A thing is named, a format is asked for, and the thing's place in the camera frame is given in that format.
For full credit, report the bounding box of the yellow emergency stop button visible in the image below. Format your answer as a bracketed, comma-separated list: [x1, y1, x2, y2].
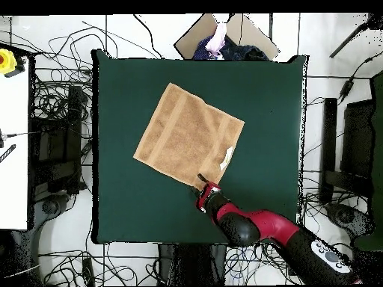
[0, 48, 18, 75]

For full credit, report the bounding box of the tan terry towel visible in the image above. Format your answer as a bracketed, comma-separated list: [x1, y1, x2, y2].
[132, 82, 245, 192]

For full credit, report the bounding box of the black power strip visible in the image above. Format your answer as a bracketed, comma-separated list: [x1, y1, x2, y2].
[82, 256, 95, 286]

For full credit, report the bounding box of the blue dotted garment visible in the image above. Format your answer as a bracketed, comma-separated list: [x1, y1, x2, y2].
[192, 35, 215, 61]

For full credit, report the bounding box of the dark green table cloth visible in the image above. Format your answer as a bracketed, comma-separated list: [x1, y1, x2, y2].
[91, 49, 309, 245]

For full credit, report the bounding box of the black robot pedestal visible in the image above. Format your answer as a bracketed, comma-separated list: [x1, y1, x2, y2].
[157, 243, 227, 287]

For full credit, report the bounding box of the white desk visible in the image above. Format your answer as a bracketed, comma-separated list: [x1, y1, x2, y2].
[0, 56, 30, 231]

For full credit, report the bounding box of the grey wheeled stand base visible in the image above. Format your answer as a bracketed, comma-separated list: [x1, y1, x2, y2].
[11, 192, 71, 287]
[325, 202, 375, 240]

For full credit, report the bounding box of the dark navy garment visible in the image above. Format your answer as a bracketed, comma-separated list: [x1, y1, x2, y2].
[219, 34, 270, 61]

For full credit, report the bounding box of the black flat panel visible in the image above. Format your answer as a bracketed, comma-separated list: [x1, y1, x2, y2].
[340, 99, 376, 180]

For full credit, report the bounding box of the green fabric sheet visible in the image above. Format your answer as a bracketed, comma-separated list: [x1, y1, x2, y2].
[354, 70, 383, 252]

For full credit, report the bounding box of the black power adapter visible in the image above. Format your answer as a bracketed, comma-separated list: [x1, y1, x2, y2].
[337, 78, 355, 101]

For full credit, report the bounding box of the black cable tangle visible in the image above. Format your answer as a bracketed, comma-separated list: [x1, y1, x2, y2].
[224, 167, 360, 285]
[31, 20, 120, 126]

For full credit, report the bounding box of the black metal post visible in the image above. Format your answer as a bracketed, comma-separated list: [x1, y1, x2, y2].
[319, 97, 338, 204]

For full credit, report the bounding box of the black ribbed strap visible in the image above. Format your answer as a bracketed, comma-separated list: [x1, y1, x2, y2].
[0, 143, 17, 164]

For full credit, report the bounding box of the brown cardboard box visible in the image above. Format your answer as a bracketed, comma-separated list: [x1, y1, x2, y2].
[174, 13, 281, 61]

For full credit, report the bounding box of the pink garment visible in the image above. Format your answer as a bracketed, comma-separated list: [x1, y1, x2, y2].
[205, 22, 228, 58]

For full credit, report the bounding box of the black equipment rack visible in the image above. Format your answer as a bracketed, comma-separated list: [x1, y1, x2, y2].
[29, 84, 85, 195]

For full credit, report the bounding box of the black tripod leg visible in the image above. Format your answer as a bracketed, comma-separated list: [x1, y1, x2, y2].
[328, 13, 383, 59]

